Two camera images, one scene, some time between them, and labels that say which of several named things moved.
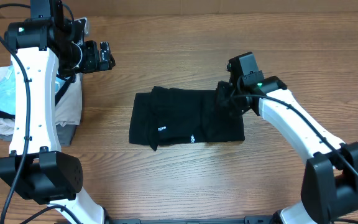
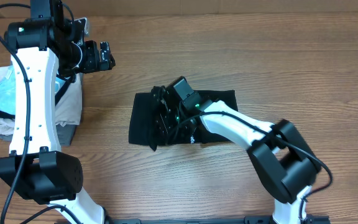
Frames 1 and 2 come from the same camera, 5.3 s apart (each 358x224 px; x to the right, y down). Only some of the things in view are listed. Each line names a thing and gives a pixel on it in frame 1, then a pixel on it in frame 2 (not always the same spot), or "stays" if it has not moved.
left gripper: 93,64 stays
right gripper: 222,89 to 165,119
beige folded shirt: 68,106 stays
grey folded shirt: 65,134 stays
